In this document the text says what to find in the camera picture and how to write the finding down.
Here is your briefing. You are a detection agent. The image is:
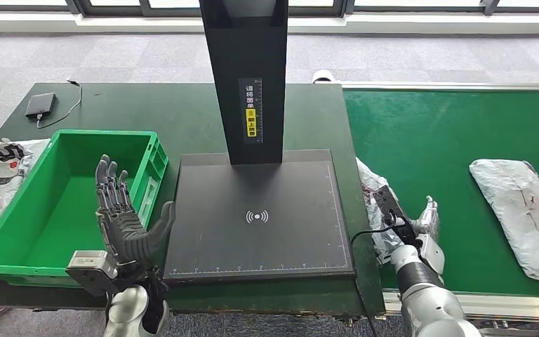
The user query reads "black power bank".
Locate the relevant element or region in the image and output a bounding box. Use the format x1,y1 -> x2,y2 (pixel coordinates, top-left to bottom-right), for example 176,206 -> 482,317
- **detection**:
24,92 -> 57,119

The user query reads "dark green table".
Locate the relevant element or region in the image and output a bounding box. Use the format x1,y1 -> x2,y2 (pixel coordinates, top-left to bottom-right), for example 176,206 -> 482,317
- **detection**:
0,82 -> 387,317

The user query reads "yellow black instruction label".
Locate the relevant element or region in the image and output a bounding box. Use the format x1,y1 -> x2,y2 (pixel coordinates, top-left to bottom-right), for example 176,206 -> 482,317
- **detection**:
238,77 -> 265,144

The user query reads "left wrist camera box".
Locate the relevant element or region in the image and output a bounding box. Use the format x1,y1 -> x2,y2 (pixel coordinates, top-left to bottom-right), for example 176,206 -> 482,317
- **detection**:
65,250 -> 121,298

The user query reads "black right camera cable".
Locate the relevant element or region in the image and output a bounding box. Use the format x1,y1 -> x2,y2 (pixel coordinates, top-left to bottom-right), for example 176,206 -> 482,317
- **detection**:
350,211 -> 397,326

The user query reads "grey parcel bag red print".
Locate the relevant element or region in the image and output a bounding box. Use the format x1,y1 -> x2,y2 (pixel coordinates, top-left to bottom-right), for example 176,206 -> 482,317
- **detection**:
469,159 -> 539,282

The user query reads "black inbound scanner machine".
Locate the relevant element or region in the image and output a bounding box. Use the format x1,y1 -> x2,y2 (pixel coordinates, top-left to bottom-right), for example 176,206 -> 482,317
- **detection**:
163,0 -> 357,284

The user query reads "plain grey parcel bag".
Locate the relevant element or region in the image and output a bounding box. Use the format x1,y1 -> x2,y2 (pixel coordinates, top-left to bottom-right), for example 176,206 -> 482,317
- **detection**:
357,157 -> 415,266

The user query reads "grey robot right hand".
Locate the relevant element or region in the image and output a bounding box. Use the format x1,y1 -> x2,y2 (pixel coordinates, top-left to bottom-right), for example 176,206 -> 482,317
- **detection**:
411,195 -> 440,243

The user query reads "green plastic crate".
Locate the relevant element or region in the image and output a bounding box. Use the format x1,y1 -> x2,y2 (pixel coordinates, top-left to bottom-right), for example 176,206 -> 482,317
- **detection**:
0,129 -> 170,287

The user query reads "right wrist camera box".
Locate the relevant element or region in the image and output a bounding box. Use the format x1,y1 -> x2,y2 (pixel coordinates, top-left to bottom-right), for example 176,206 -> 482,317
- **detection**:
372,184 -> 419,247

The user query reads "dark window frame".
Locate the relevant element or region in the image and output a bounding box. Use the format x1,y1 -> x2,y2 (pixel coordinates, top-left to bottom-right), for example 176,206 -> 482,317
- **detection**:
0,0 -> 539,17

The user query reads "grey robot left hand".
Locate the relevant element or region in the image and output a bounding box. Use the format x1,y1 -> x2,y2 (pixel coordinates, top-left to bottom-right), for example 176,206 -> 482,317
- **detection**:
94,154 -> 176,273

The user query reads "green conveyor belt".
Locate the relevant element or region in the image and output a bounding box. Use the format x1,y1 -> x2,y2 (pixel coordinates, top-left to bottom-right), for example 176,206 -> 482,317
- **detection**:
341,82 -> 539,322

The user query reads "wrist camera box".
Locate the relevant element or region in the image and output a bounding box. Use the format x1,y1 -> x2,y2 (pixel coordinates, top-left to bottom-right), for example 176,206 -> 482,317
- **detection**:
65,250 -> 121,298
372,184 -> 419,247

